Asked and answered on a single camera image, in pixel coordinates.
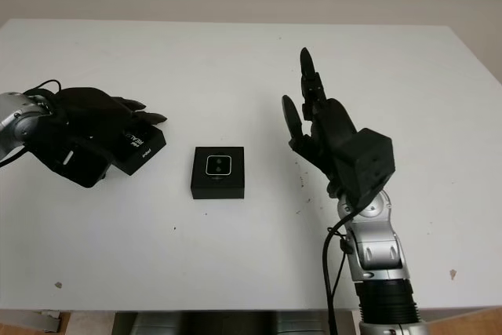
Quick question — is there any small silver depth camera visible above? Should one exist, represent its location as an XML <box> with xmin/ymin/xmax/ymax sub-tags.
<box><xmin>205</xmin><ymin>154</ymin><xmax>233</xmax><ymax>177</ymax></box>

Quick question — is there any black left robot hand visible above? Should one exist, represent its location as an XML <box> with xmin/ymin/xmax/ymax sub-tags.
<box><xmin>37</xmin><ymin>86</ymin><xmax>169</xmax><ymax>144</ymax></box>

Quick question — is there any dark grey robot torso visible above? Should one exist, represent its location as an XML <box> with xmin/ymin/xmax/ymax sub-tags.
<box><xmin>113</xmin><ymin>311</ymin><xmax>354</xmax><ymax>335</ymax></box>

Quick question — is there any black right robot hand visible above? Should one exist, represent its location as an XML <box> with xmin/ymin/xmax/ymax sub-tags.
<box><xmin>281</xmin><ymin>47</ymin><xmax>360</xmax><ymax>198</ymax></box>

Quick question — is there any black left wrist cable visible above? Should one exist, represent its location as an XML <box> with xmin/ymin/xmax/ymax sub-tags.
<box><xmin>0</xmin><ymin>78</ymin><xmax>64</xmax><ymax>168</ymax></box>

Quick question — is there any black RealSense box lid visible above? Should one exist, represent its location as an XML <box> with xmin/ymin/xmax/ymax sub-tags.
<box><xmin>111</xmin><ymin>122</ymin><xmax>168</xmax><ymax>177</ymax></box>

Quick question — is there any black camera box base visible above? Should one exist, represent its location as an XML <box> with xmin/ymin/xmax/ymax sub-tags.
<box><xmin>189</xmin><ymin>146</ymin><xmax>246</xmax><ymax>200</ymax></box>

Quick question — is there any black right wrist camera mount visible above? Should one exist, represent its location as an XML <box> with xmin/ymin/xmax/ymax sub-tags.
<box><xmin>337</xmin><ymin>127</ymin><xmax>394</xmax><ymax>205</ymax></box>

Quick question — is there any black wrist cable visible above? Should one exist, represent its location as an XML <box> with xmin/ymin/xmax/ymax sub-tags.
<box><xmin>322</xmin><ymin>209</ymin><xmax>354</xmax><ymax>335</ymax></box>
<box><xmin>0</xmin><ymin>78</ymin><xmax>64</xmax><ymax>168</ymax></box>

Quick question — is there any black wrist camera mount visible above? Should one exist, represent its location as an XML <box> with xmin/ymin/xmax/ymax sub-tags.
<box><xmin>337</xmin><ymin>127</ymin><xmax>394</xmax><ymax>205</ymax></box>
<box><xmin>35</xmin><ymin>130</ymin><xmax>113</xmax><ymax>189</ymax></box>

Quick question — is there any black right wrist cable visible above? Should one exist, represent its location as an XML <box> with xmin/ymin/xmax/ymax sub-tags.
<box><xmin>322</xmin><ymin>209</ymin><xmax>354</xmax><ymax>335</ymax></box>

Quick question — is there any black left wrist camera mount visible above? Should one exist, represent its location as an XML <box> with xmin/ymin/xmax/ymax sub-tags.
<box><xmin>35</xmin><ymin>130</ymin><xmax>113</xmax><ymax>189</ymax></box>

